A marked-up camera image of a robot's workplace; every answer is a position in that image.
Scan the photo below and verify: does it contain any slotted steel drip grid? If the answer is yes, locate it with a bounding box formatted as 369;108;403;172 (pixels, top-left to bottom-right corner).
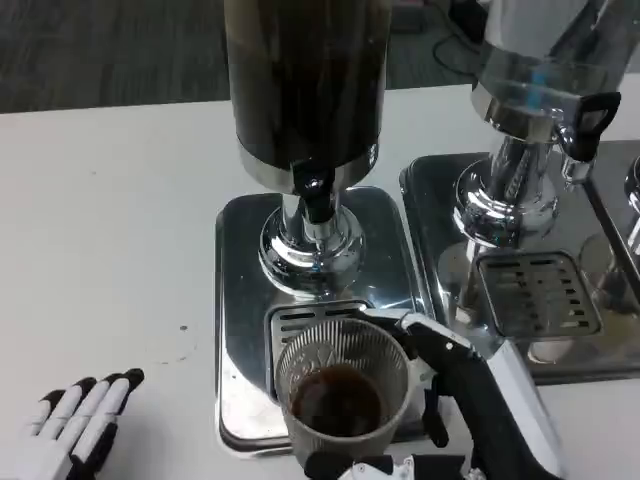
474;249;604;339
263;299;381;401

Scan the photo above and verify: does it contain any chrome dispenser stand with base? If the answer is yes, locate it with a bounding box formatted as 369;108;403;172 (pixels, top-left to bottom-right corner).
584;139;640;281

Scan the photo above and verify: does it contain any dark-tank drink dispenser with steel base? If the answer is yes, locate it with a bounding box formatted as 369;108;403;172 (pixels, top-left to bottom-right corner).
214;0;424;456

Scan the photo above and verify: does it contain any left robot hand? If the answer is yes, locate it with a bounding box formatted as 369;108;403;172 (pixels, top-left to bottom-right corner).
17;367;146;480

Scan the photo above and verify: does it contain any clear-tank drink dispenser with steel base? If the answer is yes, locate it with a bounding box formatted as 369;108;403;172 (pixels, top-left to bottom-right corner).
398;0;640;386

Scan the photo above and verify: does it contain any clear ribbed glass cup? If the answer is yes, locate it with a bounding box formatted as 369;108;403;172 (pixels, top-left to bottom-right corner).
273;318;416;459

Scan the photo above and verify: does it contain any black cable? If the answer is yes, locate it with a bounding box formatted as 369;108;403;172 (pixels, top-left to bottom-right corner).
432;22;484;76

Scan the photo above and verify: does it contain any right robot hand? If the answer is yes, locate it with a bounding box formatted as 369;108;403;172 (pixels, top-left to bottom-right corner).
304;308;569;480

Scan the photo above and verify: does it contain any tall black tap handle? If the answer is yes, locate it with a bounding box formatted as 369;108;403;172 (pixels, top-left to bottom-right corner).
572;92;623;162

